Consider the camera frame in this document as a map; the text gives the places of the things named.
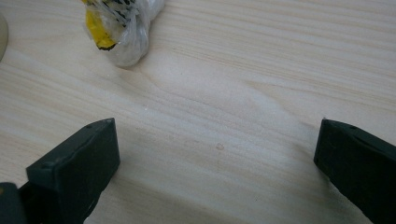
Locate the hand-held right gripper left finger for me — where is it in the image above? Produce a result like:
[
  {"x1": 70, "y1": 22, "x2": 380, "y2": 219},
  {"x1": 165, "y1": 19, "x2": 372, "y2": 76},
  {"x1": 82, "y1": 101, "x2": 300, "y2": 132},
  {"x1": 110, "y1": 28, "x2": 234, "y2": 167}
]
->
[{"x1": 18, "y1": 118, "x2": 121, "y2": 224}]

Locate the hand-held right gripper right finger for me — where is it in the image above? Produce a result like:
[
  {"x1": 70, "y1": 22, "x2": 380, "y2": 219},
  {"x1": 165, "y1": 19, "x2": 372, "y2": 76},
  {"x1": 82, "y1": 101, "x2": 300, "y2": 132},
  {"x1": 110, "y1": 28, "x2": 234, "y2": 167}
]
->
[{"x1": 313, "y1": 118, "x2": 396, "y2": 224}]

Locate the clear yellow-printed plastic wrapper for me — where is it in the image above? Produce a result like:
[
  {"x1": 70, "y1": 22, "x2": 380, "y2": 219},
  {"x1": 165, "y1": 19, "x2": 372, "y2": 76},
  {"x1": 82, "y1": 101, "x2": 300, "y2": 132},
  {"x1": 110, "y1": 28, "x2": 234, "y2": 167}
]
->
[{"x1": 81, "y1": 0, "x2": 166, "y2": 69}]

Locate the beige perforated round tray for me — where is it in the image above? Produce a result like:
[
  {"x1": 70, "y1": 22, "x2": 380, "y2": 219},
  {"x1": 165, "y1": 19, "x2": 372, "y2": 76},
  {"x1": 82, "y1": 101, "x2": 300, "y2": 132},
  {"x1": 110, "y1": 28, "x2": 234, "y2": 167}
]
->
[{"x1": 0, "y1": 12, "x2": 9, "y2": 63}]

